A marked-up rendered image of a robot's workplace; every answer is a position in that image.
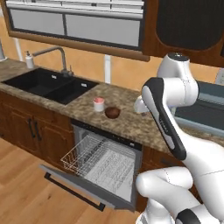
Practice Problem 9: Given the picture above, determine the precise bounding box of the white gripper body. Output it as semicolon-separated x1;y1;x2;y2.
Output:
133;96;151;115

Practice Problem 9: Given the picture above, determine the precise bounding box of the brown bowl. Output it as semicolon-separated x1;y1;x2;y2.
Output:
104;106;122;120

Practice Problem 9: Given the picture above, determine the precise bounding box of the white cup with pink inside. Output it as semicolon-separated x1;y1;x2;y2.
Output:
93;96;106;113

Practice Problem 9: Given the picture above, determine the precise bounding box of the dishwasher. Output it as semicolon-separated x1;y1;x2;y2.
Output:
70;118;144;206

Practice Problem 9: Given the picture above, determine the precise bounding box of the wooden cupboard door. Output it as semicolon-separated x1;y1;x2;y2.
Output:
3;106;36;155
34;115;74;171

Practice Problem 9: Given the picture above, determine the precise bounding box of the grey dishwasher door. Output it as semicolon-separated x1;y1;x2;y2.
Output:
38;164;137;213

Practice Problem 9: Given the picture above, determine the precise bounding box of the grey hob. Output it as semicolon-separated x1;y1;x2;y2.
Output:
173;80;224;138

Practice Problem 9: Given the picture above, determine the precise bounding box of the grey metal tap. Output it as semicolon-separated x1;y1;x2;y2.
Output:
31;45;74;78

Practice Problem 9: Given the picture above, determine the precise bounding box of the black double sink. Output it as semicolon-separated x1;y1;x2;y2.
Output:
2;67;100;106

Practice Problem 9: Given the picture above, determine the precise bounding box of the white soap dispenser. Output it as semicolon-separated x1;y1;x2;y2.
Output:
24;50;35;70

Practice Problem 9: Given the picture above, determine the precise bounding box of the white wire dishwasher rack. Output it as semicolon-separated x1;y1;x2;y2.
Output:
59;134;137;189

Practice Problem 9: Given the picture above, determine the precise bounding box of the dark wooden wall cupboard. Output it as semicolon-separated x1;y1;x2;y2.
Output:
142;0;224;68

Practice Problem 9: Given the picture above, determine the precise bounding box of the window with wooden frame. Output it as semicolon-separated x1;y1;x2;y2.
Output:
4;0;151;62

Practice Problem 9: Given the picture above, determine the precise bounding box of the black cupboard door handle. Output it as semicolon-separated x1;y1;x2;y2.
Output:
33;120;43;142
27;117;36;139

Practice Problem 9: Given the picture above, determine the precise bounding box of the black dishwasher door handle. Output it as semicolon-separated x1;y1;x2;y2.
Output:
44;171;107;213

